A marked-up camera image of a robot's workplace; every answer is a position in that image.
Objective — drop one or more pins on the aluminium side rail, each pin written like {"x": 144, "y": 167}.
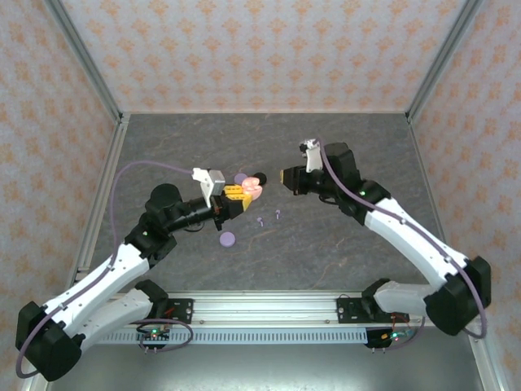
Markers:
{"x": 430, "y": 183}
{"x": 105, "y": 183}

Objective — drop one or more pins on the controller board with LED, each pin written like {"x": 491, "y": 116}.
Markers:
{"x": 376, "y": 338}
{"x": 154, "y": 336}

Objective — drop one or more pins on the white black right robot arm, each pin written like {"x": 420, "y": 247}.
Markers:
{"x": 407, "y": 236}

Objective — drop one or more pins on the aluminium frame post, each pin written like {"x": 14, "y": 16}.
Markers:
{"x": 484, "y": 362}
{"x": 442, "y": 61}
{"x": 87, "y": 61}
{"x": 34, "y": 385}

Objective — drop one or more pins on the grey sheet metal shelf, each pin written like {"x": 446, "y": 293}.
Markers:
{"x": 264, "y": 366}

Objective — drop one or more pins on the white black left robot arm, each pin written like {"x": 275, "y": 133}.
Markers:
{"x": 89, "y": 285}

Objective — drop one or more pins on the purple earbud charging case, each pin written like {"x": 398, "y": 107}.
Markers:
{"x": 239, "y": 177}
{"x": 227, "y": 240}

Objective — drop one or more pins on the pink earbud charging case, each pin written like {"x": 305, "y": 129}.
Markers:
{"x": 252, "y": 191}

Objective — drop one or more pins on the wide aluminium base rail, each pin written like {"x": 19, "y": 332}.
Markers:
{"x": 264, "y": 309}

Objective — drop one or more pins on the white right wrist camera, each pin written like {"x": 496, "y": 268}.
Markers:
{"x": 312, "y": 156}

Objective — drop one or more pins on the white grey left wrist camera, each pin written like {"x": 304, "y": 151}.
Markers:
{"x": 207, "y": 183}

